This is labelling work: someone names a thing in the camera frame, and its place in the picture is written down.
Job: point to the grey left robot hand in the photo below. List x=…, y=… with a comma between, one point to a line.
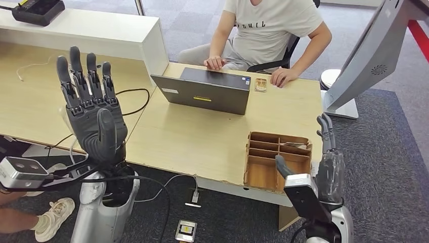
x=93, y=134

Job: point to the small wooden block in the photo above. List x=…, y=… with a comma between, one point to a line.
x=260, y=84

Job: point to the person's right hand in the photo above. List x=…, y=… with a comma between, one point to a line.
x=215, y=63

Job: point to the grey laptop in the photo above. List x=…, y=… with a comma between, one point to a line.
x=207, y=94

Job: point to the bystander's bare leg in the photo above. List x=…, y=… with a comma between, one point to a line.
x=16, y=219

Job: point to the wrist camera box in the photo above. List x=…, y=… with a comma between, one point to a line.
x=306, y=198
x=21, y=171

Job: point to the white round base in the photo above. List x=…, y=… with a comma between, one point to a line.
x=330, y=78

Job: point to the beige sneaker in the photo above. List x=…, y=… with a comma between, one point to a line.
x=55, y=218
x=33, y=193

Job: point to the person's right forearm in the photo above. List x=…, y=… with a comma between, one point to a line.
x=219, y=43

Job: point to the wooden compartment organizer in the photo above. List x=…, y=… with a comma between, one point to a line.
x=261, y=171

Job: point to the person's left forearm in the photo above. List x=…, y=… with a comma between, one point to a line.
x=313, y=53

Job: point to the person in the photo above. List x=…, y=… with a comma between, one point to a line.
x=264, y=37

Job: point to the white card reader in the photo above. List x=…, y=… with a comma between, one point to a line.
x=314, y=169

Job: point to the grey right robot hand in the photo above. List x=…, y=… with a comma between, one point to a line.
x=330, y=177

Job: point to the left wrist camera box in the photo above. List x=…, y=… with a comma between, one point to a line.
x=21, y=171

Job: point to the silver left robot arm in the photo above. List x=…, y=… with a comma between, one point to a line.
x=100, y=221

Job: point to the black charger device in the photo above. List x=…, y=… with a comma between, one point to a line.
x=37, y=13

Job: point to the room key card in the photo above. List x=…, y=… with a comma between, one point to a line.
x=295, y=145

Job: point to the white counter ledge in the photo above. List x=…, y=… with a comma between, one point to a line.
x=83, y=30

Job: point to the metal pole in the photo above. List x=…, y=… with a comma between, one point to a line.
x=139, y=7

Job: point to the red bar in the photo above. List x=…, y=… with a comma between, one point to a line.
x=419, y=38

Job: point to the small silver device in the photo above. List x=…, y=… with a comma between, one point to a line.
x=186, y=231

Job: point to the black office chair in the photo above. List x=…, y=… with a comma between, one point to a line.
x=268, y=65

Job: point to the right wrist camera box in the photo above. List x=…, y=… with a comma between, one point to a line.
x=306, y=198

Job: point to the person's left hand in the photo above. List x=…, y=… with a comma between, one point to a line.
x=283, y=76

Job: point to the grey kiosk screen stand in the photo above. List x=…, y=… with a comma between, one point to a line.
x=368, y=50

